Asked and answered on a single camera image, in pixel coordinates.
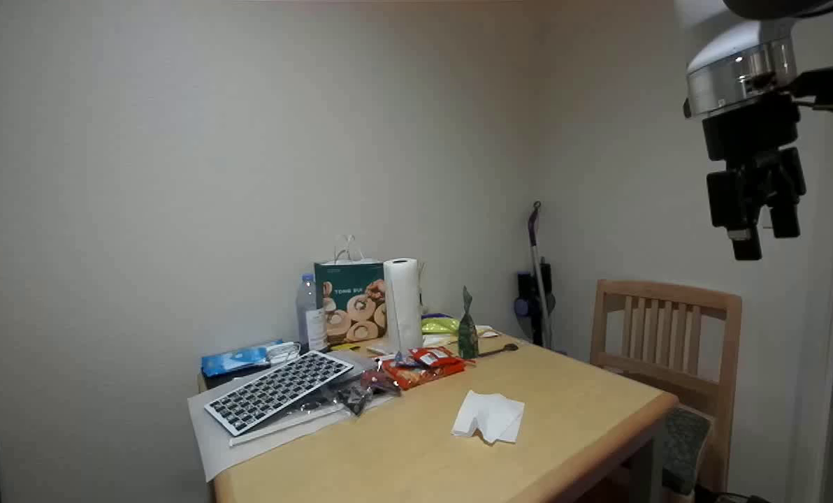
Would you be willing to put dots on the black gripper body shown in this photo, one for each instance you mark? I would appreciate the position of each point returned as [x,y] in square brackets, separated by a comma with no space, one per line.
[753,130]

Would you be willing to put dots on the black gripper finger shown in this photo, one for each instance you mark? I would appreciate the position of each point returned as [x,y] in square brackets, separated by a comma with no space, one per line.
[733,198]
[785,197]

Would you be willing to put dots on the black white checkerboard panel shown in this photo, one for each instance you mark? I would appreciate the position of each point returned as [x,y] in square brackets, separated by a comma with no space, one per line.
[276,392]

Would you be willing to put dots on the blue tissue pack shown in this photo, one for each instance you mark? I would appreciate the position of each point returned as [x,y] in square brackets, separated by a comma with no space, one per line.
[244,360]

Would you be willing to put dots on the yellow green packet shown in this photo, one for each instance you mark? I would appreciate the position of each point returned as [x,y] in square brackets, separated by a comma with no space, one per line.
[438,327]

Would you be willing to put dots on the white sachet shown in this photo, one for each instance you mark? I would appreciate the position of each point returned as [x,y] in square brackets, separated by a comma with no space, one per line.
[486,329]

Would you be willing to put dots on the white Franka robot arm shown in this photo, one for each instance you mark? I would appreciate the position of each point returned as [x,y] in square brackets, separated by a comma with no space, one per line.
[740,55]

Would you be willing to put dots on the white paper towel cloth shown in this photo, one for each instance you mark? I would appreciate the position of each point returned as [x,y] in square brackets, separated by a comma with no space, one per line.
[489,416]

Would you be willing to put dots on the wooden slatted chair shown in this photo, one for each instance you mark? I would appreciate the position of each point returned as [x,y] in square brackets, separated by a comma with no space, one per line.
[662,296]

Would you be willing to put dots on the green bottle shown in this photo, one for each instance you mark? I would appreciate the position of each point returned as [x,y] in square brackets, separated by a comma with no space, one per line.
[466,329]

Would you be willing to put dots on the large red snack packet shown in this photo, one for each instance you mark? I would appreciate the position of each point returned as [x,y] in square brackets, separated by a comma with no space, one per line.
[424,374]

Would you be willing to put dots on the grey chair cushion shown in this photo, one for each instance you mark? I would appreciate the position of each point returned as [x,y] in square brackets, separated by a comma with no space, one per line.
[682,448]

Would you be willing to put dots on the clear plastic water bottle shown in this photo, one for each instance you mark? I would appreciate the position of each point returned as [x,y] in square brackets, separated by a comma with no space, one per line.
[304,310]

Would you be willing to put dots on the white paper towel roll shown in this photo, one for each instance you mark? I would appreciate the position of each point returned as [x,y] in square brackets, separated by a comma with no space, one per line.
[402,303]

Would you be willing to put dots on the green printed paper bag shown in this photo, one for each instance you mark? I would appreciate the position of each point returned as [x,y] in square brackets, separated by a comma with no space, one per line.
[348,289]

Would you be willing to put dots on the dark foil wrapper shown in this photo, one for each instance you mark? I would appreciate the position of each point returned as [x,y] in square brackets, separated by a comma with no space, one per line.
[355,394]

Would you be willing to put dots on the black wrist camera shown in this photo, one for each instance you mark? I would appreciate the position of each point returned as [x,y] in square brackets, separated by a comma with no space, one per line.
[831,81]

